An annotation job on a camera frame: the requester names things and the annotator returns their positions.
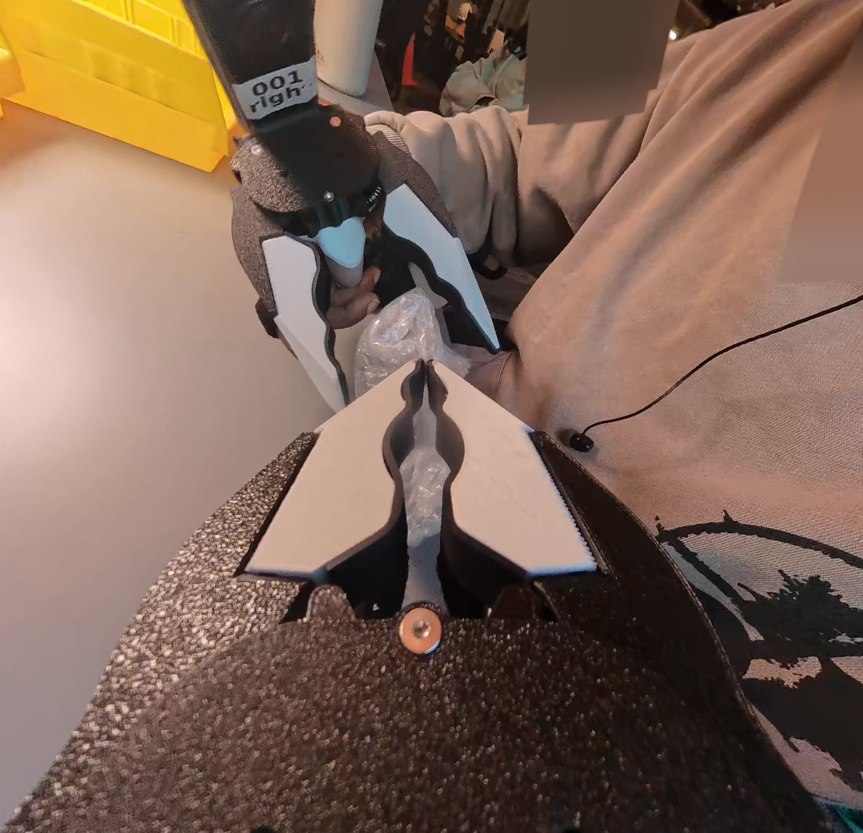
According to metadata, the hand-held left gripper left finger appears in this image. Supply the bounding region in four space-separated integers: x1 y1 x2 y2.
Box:
244 360 426 581

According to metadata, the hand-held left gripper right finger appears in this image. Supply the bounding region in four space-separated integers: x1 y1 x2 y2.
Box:
429 360 600 574

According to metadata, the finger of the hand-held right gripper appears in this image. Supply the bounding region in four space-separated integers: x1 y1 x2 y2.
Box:
383 185 501 354
262 235 351 411

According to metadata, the clear bubble wrap bag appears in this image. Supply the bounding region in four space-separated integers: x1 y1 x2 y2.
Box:
354 287 476 547

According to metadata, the person's right forearm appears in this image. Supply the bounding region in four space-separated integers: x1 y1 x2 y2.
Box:
367 105 574 268

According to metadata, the person's right hand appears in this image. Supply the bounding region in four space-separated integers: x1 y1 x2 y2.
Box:
325 269 383 330

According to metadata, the white water bottle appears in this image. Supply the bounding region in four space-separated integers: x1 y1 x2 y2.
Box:
313 0 388 98

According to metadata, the grey crumpled cloth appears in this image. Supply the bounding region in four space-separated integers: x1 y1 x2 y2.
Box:
441 51 528 116

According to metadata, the black microphone cable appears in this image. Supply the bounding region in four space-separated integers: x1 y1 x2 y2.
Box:
587 294 863 439

